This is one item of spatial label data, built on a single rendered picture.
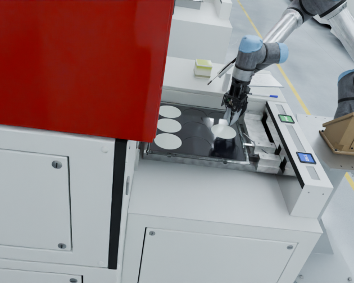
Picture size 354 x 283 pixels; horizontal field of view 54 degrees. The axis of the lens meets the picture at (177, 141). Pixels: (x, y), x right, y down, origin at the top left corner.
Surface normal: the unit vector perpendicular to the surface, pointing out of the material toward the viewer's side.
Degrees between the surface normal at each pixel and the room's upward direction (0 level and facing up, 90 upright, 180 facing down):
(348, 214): 0
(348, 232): 0
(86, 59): 90
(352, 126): 90
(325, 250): 90
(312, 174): 0
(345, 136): 90
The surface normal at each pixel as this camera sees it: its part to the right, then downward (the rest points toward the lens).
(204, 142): 0.15, -0.81
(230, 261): 0.00, 0.57
